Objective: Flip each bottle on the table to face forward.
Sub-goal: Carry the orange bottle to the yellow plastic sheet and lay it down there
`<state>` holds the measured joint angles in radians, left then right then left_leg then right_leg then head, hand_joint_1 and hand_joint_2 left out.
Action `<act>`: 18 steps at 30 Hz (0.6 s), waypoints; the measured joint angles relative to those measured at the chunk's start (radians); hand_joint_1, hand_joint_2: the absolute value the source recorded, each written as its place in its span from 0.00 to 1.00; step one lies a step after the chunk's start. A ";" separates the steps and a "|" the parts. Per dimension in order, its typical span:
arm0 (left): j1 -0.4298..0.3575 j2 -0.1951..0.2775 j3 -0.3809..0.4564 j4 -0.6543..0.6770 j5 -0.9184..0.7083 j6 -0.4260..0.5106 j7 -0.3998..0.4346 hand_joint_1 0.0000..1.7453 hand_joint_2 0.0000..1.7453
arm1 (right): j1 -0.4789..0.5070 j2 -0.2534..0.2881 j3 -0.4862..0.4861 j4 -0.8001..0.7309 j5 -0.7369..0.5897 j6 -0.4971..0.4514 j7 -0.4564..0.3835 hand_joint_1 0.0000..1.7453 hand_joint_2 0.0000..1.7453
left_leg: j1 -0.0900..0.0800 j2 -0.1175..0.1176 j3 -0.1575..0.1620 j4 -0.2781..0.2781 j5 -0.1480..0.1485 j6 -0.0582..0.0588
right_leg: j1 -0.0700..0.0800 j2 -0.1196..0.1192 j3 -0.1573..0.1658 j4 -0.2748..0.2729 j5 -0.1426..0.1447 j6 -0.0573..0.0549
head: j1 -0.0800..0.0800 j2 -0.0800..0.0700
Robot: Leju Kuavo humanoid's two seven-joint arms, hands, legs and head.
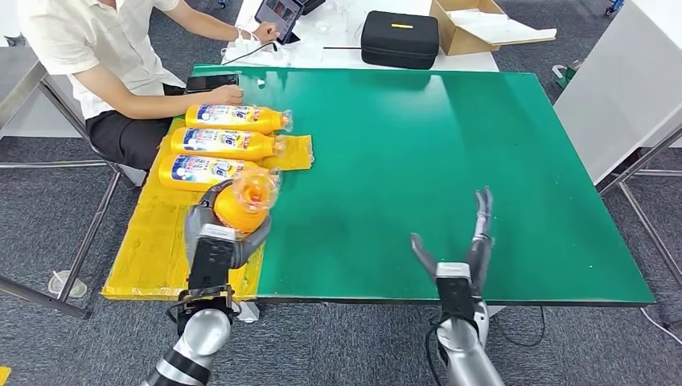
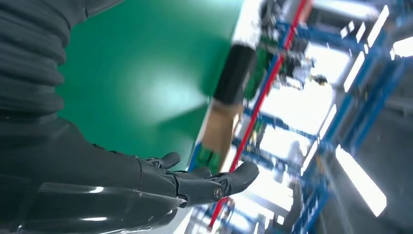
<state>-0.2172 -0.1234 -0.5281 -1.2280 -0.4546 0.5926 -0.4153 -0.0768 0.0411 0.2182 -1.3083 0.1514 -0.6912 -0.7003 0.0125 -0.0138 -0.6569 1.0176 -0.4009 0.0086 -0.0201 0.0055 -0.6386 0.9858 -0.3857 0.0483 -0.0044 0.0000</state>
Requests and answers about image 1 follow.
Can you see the person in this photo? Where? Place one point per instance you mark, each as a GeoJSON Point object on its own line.
{"type": "Point", "coordinates": [90, 42]}

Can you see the black zipped case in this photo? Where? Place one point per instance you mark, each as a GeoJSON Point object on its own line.
{"type": "Point", "coordinates": [399, 40]}

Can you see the black right camera bracket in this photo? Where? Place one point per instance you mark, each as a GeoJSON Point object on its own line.
{"type": "Point", "coordinates": [455, 298]}

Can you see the black smartphone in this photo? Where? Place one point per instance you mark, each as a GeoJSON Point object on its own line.
{"type": "Point", "coordinates": [208, 82]}

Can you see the person's right forearm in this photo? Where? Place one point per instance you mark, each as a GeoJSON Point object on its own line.
{"type": "Point", "coordinates": [160, 106]}

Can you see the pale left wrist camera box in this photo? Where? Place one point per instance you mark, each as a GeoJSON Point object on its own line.
{"type": "Point", "coordinates": [217, 233]}

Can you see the brown cardboard box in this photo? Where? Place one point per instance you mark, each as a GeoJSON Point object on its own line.
{"type": "Point", "coordinates": [461, 41]}

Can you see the green white floor object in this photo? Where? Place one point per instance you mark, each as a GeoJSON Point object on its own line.
{"type": "Point", "coordinates": [566, 76]}

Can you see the person's right hand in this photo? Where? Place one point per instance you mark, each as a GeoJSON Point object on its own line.
{"type": "Point", "coordinates": [226, 96]}

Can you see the black device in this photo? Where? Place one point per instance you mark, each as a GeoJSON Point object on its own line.
{"type": "Point", "coordinates": [311, 5]}

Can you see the black camera bracket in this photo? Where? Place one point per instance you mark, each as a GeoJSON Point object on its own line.
{"type": "Point", "coordinates": [210, 266]}
{"type": "Point", "coordinates": [455, 298]}

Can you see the white sheet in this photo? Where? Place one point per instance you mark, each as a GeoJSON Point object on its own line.
{"type": "Point", "coordinates": [498, 27]}

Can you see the orange detergent bottle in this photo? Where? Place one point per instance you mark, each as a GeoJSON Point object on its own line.
{"type": "Point", "coordinates": [234, 118]}
{"type": "Point", "coordinates": [224, 144]}
{"type": "Point", "coordinates": [242, 205]}
{"type": "Point", "coordinates": [202, 170]}

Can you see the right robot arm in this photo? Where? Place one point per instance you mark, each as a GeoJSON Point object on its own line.
{"type": "Point", "coordinates": [469, 351]}

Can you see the black tablet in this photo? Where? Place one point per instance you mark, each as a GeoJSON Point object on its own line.
{"type": "Point", "coordinates": [279, 17]}

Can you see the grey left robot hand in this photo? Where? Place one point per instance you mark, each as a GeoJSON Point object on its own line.
{"type": "Point", "coordinates": [200, 218]}

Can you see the white table foot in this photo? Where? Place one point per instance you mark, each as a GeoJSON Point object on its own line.
{"type": "Point", "coordinates": [495, 310]}
{"type": "Point", "coordinates": [248, 313]}

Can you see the black left camera bracket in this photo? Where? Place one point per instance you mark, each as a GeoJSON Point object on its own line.
{"type": "Point", "coordinates": [210, 266]}

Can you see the white table with metal legs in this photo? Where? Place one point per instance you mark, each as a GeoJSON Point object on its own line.
{"type": "Point", "coordinates": [623, 80]}

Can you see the person's left forearm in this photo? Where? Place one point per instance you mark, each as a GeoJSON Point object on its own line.
{"type": "Point", "coordinates": [216, 26]}

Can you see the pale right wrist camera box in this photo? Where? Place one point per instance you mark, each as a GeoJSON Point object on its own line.
{"type": "Point", "coordinates": [453, 270]}

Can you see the clear plastic cup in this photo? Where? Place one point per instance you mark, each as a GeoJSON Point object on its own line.
{"type": "Point", "coordinates": [66, 286]}

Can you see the yellow taped cardboard mat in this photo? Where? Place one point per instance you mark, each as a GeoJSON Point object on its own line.
{"type": "Point", "coordinates": [149, 240]}

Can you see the person's left hand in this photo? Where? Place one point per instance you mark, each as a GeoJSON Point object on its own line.
{"type": "Point", "coordinates": [266, 33]}

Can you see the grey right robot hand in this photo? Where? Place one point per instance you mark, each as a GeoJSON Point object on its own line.
{"type": "Point", "coordinates": [482, 255]}

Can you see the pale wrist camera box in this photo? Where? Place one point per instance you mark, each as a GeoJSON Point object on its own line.
{"type": "Point", "coordinates": [217, 233]}
{"type": "Point", "coordinates": [453, 270]}

